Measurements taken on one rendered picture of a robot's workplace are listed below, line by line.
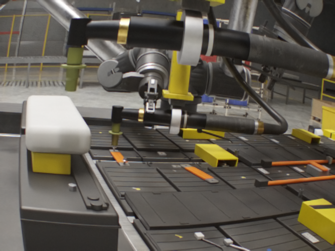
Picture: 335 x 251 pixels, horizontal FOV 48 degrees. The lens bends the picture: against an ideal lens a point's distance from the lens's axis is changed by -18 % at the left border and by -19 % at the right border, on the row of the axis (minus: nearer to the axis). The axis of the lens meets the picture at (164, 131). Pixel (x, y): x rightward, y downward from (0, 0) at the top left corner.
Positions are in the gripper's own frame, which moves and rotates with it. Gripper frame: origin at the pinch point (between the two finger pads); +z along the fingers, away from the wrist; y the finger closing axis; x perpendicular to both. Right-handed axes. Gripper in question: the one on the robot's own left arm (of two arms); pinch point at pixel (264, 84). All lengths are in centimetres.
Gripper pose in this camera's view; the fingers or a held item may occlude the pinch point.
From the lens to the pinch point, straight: 128.3
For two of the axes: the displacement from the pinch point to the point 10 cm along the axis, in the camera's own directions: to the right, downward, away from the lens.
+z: -4.5, 8.3, 3.2
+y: -0.3, -3.7, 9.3
